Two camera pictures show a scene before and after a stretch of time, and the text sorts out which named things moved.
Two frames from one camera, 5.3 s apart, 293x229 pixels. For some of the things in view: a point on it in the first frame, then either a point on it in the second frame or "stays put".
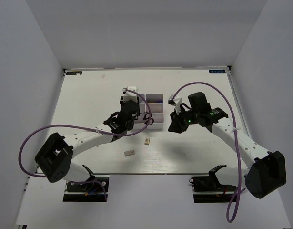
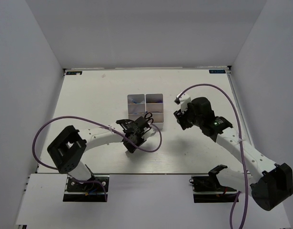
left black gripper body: x=122 y=101 to x=139 y=139
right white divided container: x=156 y=103 stays put
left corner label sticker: x=74 y=72 stays put
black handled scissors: x=146 y=118 stays put
